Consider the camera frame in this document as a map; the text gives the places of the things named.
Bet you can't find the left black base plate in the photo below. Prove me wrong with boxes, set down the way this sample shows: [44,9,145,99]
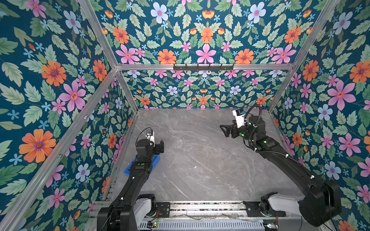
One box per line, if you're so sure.
[156,202,171,218]

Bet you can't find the black wall hook rail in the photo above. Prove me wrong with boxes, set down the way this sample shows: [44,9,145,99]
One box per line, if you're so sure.
[173,64,234,72]

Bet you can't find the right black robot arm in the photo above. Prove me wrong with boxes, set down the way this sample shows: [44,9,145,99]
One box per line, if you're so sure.
[220,105,342,227]

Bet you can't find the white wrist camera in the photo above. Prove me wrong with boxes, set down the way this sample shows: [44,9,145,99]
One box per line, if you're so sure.
[233,108,245,128]
[145,128,155,146]

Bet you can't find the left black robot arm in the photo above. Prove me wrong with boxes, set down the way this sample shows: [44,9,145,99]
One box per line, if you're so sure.
[96,139,164,231]

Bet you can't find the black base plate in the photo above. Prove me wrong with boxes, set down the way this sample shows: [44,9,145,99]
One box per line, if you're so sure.
[156,202,171,218]
[242,201,287,217]

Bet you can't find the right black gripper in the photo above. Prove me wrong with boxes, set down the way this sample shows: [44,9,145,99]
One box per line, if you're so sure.
[220,118,256,144]

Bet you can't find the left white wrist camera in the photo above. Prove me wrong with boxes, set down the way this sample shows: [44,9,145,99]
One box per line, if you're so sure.
[145,128,155,146]

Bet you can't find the white slotted cable duct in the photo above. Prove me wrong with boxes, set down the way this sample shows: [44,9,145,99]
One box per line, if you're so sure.
[138,220,265,231]

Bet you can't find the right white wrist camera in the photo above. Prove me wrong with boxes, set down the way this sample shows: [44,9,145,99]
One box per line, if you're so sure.
[233,108,245,128]

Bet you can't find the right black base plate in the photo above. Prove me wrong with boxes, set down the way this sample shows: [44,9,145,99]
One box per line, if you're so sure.
[242,201,287,217]

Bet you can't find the blue plastic bin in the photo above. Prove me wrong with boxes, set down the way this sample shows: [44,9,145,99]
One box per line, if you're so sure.
[124,155,161,177]

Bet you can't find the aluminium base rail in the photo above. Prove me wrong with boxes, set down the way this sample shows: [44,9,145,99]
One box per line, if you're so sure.
[92,200,307,220]

